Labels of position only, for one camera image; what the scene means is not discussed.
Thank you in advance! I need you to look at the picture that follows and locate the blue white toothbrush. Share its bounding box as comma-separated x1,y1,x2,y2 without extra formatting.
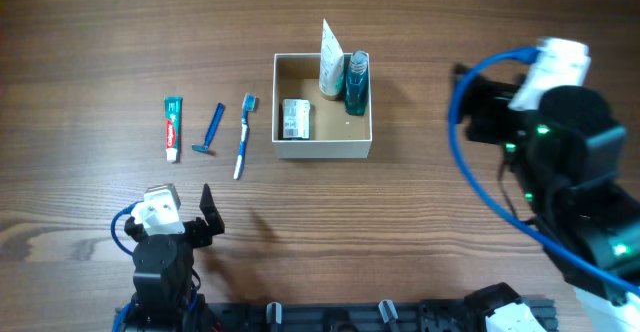
233,93,257,180

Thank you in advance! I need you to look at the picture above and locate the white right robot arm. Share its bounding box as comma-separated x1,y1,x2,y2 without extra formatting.
449,64,639,331

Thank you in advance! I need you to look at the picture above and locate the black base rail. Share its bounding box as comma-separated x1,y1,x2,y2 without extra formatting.
111,298,559,332

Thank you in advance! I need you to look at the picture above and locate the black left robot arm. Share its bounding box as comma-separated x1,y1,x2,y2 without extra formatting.
110,184,225,332

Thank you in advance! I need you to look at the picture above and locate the blue Listerine mouthwash bottle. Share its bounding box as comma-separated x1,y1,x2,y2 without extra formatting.
344,50,369,116

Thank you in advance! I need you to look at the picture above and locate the white lotion tube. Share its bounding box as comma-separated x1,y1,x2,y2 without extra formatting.
319,20,344,100

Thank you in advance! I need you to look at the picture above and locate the blue disposable razor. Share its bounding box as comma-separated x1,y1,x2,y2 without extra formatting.
192,103,225,153

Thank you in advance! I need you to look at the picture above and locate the white green soap packet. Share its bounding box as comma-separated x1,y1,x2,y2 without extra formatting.
282,99,311,140

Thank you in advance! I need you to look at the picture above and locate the Colgate toothpaste tube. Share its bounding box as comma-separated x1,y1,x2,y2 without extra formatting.
164,96,183,163

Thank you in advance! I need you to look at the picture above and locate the white cardboard box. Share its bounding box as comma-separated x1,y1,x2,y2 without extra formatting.
271,53,373,159

